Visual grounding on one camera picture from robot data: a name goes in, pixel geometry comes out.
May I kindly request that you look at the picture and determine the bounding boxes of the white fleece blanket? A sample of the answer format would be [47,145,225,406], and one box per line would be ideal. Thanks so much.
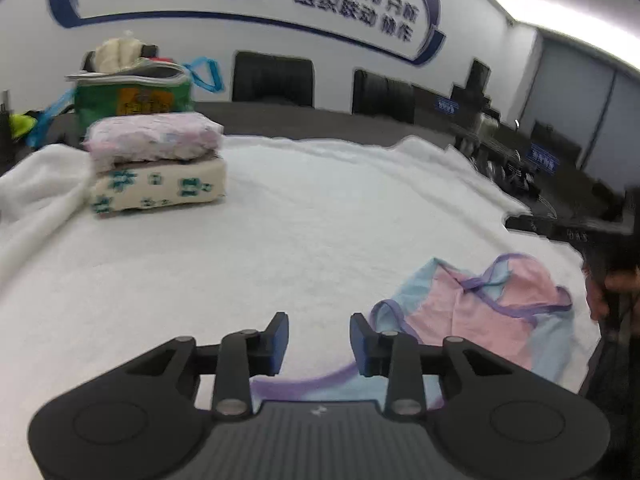
[0,135,602,411]

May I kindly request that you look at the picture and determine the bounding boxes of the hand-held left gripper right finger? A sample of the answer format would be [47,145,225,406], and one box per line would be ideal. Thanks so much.
[349,311,516,422]

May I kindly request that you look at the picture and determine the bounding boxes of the pink and blue garment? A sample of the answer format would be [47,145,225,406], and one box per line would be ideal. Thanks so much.
[250,254,575,411]

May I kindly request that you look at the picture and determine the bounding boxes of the yellow-green cloth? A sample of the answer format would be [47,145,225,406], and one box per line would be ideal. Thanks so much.
[10,112,39,142]

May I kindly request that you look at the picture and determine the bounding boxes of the cream cloth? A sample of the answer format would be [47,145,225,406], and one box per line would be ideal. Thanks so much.
[92,35,146,74]

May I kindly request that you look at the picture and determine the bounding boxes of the person's right hand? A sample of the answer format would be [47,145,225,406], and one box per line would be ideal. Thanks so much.
[584,266,640,323]

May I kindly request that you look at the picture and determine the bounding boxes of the green storage bag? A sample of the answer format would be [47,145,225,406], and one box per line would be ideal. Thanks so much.
[30,52,221,149]

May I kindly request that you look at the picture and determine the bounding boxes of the folded cream green-flower garment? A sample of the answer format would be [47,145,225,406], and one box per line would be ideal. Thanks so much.
[90,155,229,217]

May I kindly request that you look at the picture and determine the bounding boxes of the folded pink floral garment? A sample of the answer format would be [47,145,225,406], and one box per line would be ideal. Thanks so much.
[82,112,225,173]

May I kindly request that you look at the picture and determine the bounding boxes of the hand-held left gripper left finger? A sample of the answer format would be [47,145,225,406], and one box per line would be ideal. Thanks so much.
[125,311,291,421]

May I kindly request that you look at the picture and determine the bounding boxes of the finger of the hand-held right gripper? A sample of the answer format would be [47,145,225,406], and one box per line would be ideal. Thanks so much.
[504,212,631,241]

